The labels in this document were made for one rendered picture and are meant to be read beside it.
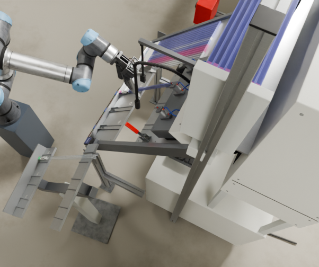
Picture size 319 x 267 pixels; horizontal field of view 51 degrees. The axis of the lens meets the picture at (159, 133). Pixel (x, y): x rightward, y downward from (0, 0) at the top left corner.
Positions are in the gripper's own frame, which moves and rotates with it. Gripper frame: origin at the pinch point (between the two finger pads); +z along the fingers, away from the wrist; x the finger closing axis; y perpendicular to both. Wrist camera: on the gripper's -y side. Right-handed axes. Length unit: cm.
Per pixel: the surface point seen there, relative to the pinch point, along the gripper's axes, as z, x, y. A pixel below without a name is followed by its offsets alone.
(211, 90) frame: -6, -33, 80
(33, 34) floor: -74, 47, -143
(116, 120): -1.5, -17.8, -14.2
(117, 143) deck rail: 1.2, -31.5, 1.1
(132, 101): -0.5, -6.6, -10.4
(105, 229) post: 42, -60, -81
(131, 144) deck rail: 4.0, -31.6, 11.8
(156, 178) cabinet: 31.6, -29.9, -17.6
